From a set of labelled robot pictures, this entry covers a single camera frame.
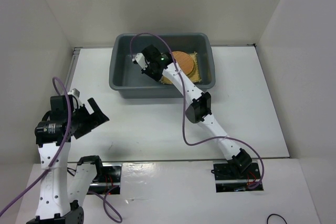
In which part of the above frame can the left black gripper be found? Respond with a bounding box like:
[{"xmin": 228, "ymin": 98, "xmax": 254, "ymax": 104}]
[{"xmin": 69, "ymin": 97, "xmax": 109, "ymax": 138}]

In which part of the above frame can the orange round woven tray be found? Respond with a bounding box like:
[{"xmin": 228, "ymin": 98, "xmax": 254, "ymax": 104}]
[{"xmin": 173, "ymin": 51, "xmax": 195, "ymax": 77}]

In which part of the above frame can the square bamboo mat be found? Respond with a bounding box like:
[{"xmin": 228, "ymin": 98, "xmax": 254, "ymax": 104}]
[{"xmin": 160, "ymin": 51, "xmax": 203, "ymax": 86}]

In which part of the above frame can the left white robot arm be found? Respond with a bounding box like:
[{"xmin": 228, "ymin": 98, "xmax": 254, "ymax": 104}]
[{"xmin": 29, "ymin": 94, "xmax": 109, "ymax": 223}]

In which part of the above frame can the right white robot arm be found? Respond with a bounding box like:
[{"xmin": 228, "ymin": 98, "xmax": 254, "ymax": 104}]
[{"xmin": 133, "ymin": 45, "xmax": 252, "ymax": 178}]

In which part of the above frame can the grey plastic bin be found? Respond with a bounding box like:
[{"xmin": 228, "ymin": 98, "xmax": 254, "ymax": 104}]
[{"xmin": 109, "ymin": 33, "xmax": 216, "ymax": 99}]

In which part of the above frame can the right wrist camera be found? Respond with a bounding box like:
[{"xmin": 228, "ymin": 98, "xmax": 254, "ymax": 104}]
[{"xmin": 132, "ymin": 53, "xmax": 148, "ymax": 70}]

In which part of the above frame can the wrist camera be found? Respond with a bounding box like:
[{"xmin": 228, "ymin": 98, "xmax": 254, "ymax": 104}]
[
  {"xmin": 68, "ymin": 88, "xmax": 80, "ymax": 98},
  {"xmin": 132, "ymin": 53, "xmax": 148, "ymax": 70}
]

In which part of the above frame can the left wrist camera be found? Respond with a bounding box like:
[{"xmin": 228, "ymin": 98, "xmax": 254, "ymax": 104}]
[{"xmin": 68, "ymin": 88, "xmax": 80, "ymax": 98}]

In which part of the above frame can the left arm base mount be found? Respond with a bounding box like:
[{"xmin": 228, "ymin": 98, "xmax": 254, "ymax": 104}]
[{"xmin": 89, "ymin": 163, "xmax": 122, "ymax": 195}]

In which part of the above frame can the aluminium frame rail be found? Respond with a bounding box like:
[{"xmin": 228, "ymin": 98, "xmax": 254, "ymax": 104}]
[{"xmin": 65, "ymin": 47, "xmax": 81, "ymax": 91}]

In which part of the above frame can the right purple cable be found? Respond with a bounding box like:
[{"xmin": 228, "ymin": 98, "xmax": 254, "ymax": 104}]
[{"xmin": 130, "ymin": 33, "xmax": 264, "ymax": 189}]

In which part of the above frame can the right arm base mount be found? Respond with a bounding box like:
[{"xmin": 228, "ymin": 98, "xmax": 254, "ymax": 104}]
[{"xmin": 211, "ymin": 161, "xmax": 264, "ymax": 193}]

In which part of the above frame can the black cable loop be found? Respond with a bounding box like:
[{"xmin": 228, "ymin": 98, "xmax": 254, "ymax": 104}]
[{"xmin": 267, "ymin": 214, "xmax": 287, "ymax": 224}]

